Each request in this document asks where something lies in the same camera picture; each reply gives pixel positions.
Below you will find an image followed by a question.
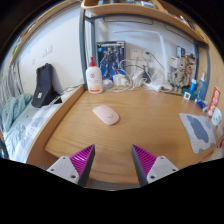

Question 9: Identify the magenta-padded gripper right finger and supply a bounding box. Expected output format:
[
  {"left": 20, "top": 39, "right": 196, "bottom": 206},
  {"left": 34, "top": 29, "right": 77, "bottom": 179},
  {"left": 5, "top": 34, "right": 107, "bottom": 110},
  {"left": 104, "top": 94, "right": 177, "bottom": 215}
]
[{"left": 130, "top": 143, "right": 179, "bottom": 188}]

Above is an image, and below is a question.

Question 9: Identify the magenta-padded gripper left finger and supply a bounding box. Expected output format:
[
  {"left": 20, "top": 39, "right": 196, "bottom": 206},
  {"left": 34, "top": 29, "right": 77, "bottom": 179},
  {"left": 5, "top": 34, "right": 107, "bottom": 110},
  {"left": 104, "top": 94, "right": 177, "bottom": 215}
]
[{"left": 45, "top": 143, "right": 96, "bottom": 188}]

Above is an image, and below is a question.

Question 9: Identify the pink computer mouse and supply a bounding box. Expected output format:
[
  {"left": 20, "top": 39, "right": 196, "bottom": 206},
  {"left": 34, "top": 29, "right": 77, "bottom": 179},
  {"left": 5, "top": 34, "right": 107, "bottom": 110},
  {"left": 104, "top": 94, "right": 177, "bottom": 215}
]
[{"left": 92, "top": 104, "right": 121, "bottom": 126}]

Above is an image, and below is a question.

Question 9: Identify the grey white patterned mouse pad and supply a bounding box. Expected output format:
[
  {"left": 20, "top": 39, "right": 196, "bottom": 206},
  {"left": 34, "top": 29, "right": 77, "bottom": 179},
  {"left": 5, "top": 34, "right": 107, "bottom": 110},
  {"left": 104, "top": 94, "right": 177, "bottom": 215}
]
[{"left": 178, "top": 112, "right": 217, "bottom": 155}]

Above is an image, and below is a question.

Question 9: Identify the bed with pale bedding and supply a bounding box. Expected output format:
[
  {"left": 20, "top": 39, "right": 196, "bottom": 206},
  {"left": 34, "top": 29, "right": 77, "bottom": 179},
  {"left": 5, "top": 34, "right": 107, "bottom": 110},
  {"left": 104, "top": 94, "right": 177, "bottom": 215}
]
[{"left": 0, "top": 61, "right": 64, "bottom": 164}]

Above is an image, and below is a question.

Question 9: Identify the blue tissue pack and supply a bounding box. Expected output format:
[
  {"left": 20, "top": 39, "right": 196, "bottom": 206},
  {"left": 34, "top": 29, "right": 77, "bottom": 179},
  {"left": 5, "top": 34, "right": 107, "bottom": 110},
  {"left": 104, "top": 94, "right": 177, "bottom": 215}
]
[{"left": 195, "top": 99, "right": 209, "bottom": 111}]

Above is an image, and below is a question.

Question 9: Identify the black bag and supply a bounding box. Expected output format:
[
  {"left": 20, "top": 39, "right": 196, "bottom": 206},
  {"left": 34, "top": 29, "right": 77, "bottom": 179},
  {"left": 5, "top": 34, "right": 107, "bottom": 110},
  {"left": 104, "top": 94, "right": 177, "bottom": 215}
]
[{"left": 31, "top": 62, "right": 61, "bottom": 109}]

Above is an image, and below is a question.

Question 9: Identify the red chips can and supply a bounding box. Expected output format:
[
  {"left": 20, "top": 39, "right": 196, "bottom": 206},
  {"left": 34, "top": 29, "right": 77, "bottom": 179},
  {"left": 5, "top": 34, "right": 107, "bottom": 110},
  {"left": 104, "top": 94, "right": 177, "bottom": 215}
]
[{"left": 206, "top": 85, "right": 222, "bottom": 118}]

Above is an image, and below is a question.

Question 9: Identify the white red-capped pump bottle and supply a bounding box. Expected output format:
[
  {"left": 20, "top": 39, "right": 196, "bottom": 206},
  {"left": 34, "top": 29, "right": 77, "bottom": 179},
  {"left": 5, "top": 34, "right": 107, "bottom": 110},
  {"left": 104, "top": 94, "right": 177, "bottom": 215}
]
[{"left": 85, "top": 56, "right": 104, "bottom": 95}]

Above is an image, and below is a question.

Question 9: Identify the blue spray bottle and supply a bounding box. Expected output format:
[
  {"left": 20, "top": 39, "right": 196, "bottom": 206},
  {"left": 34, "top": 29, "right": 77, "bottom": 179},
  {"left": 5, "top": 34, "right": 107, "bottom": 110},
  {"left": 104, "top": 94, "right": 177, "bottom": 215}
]
[{"left": 196, "top": 69, "right": 208, "bottom": 101}]

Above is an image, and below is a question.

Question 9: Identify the white charger block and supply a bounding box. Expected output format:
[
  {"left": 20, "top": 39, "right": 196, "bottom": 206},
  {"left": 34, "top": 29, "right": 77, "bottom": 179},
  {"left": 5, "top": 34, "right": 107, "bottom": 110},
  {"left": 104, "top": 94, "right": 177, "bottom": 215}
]
[{"left": 112, "top": 73, "right": 127, "bottom": 87}]

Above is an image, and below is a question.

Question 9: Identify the tan robot figure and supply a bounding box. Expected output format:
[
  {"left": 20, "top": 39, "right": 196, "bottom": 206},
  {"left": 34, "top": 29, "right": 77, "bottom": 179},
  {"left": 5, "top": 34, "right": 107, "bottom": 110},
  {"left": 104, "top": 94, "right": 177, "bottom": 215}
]
[{"left": 173, "top": 54, "right": 196, "bottom": 93}]

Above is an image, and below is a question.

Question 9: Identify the white desk lamp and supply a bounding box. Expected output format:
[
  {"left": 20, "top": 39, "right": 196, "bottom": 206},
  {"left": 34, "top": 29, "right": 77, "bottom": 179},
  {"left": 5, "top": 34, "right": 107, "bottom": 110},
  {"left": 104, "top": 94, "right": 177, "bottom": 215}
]
[{"left": 112, "top": 29, "right": 174, "bottom": 92}]

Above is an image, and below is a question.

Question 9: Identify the blue robot model kit box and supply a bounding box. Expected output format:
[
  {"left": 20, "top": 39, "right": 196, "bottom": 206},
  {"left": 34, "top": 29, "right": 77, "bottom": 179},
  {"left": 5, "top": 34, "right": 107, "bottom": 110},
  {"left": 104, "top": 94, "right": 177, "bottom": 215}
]
[{"left": 96, "top": 40, "right": 127, "bottom": 81}]

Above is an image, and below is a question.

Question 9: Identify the wooden shelf unit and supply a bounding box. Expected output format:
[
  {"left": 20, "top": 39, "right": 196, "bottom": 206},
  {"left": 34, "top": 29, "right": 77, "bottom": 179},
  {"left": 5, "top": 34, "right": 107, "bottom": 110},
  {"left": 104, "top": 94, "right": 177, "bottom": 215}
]
[{"left": 80, "top": 0, "right": 209, "bottom": 46}]

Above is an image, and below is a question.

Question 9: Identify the tangle of white cables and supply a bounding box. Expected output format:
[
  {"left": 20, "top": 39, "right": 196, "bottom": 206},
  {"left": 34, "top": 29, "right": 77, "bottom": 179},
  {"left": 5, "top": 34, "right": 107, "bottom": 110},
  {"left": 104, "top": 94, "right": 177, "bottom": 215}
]
[{"left": 103, "top": 59, "right": 174, "bottom": 94}]

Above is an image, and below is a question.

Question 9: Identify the white wall socket panel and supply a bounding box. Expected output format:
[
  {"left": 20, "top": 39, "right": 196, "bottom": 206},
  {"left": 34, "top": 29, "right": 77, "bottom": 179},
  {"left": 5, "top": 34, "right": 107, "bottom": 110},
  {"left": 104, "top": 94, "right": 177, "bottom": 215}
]
[{"left": 129, "top": 48, "right": 148, "bottom": 63}]

